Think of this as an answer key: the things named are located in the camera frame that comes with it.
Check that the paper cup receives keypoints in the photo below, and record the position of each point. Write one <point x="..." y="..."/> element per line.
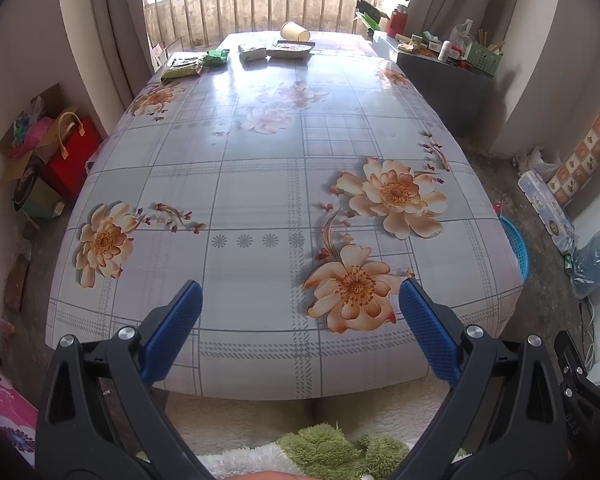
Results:
<point x="295" y="32"/>

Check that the patterned board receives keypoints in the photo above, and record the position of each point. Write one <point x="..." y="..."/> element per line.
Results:
<point x="587" y="155"/>

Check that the brown tray packet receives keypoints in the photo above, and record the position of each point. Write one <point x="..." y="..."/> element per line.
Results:
<point x="291" y="48"/>

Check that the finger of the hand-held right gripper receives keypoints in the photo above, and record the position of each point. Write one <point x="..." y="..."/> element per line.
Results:
<point x="572" y="370"/>

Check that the brown cardboard box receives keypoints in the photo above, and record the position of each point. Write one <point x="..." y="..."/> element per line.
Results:
<point x="15" y="165"/>

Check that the pink printed bag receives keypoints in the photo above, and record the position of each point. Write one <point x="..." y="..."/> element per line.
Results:
<point x="7" y="405"/>

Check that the small green packet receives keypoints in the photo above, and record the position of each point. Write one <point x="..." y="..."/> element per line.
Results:
<point x="216" y="58"/>

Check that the window railing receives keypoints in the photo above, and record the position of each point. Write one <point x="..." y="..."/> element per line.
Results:
<point x="270" y="10"/>

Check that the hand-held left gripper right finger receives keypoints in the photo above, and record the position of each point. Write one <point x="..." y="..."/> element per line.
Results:
<point x="427" y="327"/>

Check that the brown brick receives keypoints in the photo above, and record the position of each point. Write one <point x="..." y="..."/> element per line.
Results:
<point x="16" y="285"/>

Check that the green and black box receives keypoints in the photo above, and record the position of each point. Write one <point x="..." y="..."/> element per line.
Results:
<point x="369" y="12"/>

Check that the crumpled white floor bag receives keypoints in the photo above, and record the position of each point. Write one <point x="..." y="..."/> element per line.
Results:
<point x="537" y="160"/>

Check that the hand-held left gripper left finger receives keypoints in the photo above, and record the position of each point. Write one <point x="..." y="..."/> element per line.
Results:
<point x="172" y="327"/>

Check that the tissue roll pack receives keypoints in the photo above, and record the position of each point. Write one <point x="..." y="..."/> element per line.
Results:
<point x="547" y="210"/>

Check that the olive green packet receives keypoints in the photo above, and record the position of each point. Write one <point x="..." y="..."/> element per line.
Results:
<point x="182" y="67"/>

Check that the small white bottle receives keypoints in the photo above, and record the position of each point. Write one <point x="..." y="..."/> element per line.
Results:
<point x="445" y="50"/>

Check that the white storage box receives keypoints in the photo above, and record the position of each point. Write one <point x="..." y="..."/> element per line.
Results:
<point x="385" y="42"/>

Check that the pink plastic bag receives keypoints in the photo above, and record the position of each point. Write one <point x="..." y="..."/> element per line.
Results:
<point x="35" y="135"/>

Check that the blue plastic basket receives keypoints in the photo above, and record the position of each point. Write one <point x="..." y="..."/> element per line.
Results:
<point x="517" y="247"/>

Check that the white plastic bag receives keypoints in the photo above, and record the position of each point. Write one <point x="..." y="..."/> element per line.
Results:
<point x="461" y="32"/>

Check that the bluish plastic bag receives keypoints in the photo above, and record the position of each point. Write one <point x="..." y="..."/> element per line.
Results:
<point x="597" y="260"/>

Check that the red gift bag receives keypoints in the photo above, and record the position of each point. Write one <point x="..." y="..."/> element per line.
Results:
<point x="72" y="160"/>

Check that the dark grey side cabinet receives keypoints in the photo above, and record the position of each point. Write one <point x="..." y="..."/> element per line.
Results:
<point x="445" y="90"/>

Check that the green plastic basket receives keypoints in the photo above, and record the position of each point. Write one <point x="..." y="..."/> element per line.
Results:
<point x="482" y="56"/>

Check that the red thermos bottle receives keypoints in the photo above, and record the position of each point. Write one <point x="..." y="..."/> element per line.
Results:
<point x="396" y="22"/>

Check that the pale wrapped block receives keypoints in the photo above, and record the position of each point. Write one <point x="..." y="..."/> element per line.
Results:
<point x="252" y="52"/>

